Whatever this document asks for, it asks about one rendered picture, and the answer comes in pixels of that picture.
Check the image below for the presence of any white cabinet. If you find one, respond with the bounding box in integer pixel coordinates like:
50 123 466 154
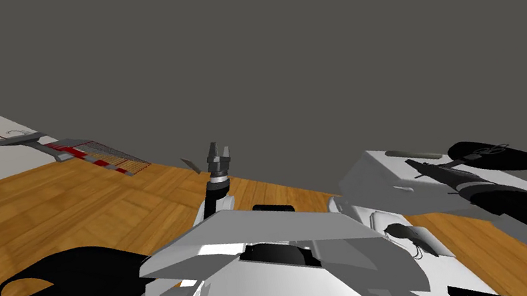
332 122 527 296

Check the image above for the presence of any grey and red wire rack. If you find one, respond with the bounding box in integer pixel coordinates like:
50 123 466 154
0 106 154 200

